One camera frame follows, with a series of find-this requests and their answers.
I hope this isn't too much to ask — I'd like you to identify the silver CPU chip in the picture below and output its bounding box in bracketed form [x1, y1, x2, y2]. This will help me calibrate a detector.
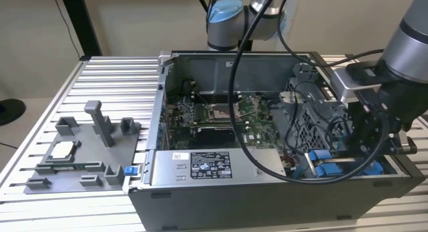
[48, 142, 78, 160]

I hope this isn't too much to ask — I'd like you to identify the thinner black robot cable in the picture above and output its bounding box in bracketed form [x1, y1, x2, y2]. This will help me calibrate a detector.
[276, 0, 385, 68]

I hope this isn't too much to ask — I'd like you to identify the green motherboard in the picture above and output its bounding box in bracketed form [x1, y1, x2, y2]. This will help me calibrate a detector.
[166, 91, 285, 151]

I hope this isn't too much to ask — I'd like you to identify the black disk power wire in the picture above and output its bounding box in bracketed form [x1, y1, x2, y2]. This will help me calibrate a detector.
[325, 115, 356, 152]

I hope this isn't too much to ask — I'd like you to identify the black upright post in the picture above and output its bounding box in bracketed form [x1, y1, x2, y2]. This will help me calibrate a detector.
[59, 0, 103, 58]

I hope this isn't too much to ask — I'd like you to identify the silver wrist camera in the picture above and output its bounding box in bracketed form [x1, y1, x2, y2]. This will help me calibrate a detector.
[331, 62, 391, 105]

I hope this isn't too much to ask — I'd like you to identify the green RAM stick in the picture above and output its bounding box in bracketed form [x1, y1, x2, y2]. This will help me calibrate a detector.
[38, 162, 102, 171]

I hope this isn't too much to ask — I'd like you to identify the grey metal disk bay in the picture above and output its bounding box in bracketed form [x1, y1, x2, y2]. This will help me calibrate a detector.
[277, 63, 364, 155]

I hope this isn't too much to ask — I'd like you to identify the CPU socket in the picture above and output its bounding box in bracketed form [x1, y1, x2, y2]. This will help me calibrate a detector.
[206, 103, 233, 120]

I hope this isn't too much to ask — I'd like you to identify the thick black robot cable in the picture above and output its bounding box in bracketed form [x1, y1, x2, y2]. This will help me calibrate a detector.
[230, 0, 391, 184]

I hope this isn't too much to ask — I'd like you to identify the grey parts rack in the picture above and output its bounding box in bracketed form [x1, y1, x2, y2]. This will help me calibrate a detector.
[23, 100, 143, 195]

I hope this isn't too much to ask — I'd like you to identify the black round stand base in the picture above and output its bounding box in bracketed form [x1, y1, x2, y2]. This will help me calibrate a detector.
[0, 99, 28, 126]

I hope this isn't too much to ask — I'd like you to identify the blue disk carrier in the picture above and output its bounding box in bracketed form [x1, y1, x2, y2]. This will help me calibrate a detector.
[305, 149, 385, 179]

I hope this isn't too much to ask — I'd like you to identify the silver power supply unit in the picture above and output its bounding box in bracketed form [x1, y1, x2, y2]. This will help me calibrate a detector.
[149, 148, 289, 187]

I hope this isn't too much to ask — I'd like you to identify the red yellow power wire bundle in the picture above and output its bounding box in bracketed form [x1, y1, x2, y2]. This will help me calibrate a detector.
[280, 153, 296, 168]

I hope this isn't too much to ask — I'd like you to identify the black graphics card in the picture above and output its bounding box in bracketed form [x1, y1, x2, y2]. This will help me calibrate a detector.
[195, 126, 237, 144]

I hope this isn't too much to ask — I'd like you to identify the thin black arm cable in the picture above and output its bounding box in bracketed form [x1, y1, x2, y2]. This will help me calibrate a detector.
[191, 0, 222, 25]

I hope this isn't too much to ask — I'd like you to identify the thin black wire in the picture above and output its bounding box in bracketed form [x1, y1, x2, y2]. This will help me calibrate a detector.
[284, 80, 323, 152]

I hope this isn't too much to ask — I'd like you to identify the black RAM slot bank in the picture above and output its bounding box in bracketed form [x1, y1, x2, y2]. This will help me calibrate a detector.
[189, 121, 248, 130]
[191, 90, 242, 104]

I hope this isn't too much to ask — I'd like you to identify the metal socket cover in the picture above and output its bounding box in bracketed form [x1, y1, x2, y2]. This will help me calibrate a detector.
[233, 95, 262, 117]

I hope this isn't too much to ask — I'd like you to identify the dark grey PC case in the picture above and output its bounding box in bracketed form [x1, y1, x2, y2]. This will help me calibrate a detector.
[127, 50, 428, 229]

